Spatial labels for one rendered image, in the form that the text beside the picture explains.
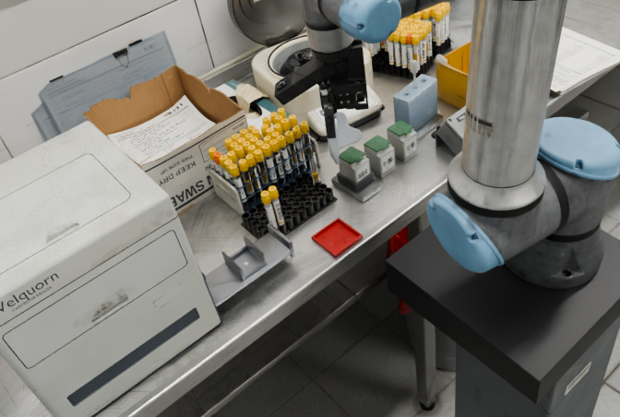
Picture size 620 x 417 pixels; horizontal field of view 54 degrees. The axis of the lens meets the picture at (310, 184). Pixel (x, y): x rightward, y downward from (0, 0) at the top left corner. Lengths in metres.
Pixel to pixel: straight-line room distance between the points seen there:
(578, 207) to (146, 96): 0.97
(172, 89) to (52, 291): 0.74
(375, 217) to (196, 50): 0.66
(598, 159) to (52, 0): 1.06
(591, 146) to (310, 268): 0.51
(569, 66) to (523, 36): 0.93
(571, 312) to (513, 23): 0.49
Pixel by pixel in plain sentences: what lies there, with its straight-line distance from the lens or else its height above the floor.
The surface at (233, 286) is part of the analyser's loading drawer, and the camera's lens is 1.05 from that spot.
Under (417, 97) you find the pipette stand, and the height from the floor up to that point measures 0.97.
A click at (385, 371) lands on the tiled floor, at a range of 1.99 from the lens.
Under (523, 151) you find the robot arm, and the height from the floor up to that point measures 1.25.
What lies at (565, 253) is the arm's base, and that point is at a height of 1.00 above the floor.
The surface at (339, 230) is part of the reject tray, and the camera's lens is 1.15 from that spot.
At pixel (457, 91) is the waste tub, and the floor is 0.92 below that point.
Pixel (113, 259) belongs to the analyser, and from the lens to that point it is 0.86.
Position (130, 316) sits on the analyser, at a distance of 0.94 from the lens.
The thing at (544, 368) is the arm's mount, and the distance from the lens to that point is 0.91.
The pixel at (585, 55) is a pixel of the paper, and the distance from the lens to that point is 1.60.
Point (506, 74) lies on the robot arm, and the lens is 0.64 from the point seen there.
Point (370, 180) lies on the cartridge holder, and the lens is 1.21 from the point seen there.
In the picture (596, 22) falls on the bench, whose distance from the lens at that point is 1.77.
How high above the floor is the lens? 1.69
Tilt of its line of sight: 41 degrees down
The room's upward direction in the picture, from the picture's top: 11 degrees counter-clockwise
